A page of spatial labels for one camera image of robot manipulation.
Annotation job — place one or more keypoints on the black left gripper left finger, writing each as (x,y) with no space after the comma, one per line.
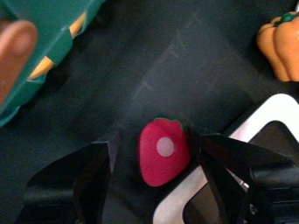
(73,180)

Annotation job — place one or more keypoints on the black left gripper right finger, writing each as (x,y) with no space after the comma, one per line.
(248,175)

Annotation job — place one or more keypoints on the teal slotted plastic basket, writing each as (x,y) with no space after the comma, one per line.
(51,35)

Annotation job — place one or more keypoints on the brown rounded toy food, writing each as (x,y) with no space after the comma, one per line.
(13,55)

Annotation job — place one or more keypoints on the red toy strawberry half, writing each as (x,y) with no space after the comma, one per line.
(163,151)

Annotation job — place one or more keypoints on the orange toy bell pepper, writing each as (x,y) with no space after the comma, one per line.
(282,46)

